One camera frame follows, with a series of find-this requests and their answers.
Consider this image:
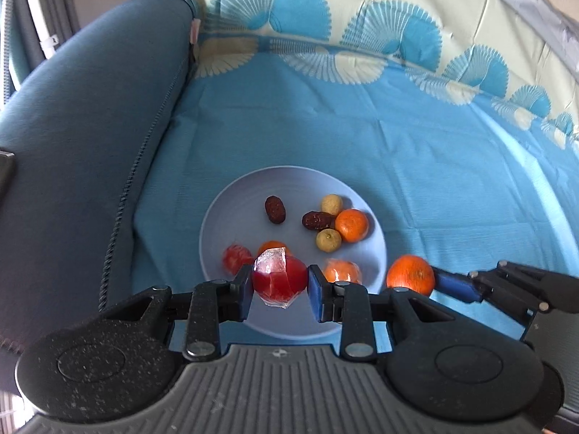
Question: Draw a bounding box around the light blue round plate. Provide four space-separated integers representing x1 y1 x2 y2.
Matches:
199 166 388 340

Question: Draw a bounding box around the grey corrugated hose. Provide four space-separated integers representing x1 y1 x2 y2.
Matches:
0 0 22 105

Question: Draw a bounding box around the red fruit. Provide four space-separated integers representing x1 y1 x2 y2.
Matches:
221 244 254 276
252 247 309 309

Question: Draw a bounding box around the large orange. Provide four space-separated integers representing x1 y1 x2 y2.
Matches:
386 254 436 296

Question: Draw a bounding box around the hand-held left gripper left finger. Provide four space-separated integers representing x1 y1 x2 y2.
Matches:
97 264 255 362

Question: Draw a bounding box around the blue fan-print blanket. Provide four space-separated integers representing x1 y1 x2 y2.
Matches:
131 0 579 353

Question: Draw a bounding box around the grey fabric strip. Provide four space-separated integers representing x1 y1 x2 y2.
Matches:
479 0 579 73

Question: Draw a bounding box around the dark red dried date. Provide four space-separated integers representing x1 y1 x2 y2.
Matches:
301 210 338 231
265 196 286 225

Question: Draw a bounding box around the small orange mandarin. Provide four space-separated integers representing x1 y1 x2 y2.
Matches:
335 208 370 243

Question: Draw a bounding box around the black device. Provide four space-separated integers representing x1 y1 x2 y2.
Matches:
0 149 17 200

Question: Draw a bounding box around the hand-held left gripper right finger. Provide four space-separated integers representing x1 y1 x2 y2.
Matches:
308 264 457 362

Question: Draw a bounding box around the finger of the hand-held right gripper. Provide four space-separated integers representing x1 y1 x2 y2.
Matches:
432 260 510 303

